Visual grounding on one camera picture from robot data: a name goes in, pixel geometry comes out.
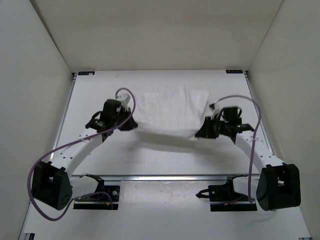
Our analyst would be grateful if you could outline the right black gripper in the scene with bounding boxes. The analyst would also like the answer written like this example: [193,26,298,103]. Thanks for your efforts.
[196,116,230,139]

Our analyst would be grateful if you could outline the white skirt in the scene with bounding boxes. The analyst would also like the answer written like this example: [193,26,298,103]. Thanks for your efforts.
[133,86,210,139]

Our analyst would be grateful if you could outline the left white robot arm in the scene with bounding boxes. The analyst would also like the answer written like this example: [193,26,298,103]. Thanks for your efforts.
[29,96,138,211]

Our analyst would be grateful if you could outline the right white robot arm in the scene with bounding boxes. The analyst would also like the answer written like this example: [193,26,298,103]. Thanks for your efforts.
[195,106,301,212]

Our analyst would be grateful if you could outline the right blue corner label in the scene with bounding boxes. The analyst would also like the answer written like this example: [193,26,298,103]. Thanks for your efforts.
[225,69,243,74]

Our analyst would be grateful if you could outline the blue corner label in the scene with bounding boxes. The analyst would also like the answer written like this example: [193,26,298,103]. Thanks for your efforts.
[225,69,243,74]
[77,71,95,76]

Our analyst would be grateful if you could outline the left blue corner label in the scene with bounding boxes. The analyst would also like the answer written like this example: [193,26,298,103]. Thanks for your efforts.
[77,71,95,76]

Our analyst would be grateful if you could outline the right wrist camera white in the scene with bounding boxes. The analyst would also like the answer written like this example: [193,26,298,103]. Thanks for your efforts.
[209,102,221,116]

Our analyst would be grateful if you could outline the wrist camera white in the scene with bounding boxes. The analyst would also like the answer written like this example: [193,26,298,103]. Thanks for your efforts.
[115,93,131,106]
[209,102,221,116]

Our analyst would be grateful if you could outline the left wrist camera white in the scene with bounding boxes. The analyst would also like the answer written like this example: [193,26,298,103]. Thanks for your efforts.
[115,93,131,106]

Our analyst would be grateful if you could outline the aluminium rail front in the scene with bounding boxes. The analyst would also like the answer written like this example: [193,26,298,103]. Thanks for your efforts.
[69,173,261,183]

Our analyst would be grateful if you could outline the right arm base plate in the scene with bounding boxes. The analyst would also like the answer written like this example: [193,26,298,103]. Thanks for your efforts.
[195,175,258,212]

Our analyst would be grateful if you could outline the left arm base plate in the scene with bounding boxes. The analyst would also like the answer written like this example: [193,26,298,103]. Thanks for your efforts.
[70,173,121,210]

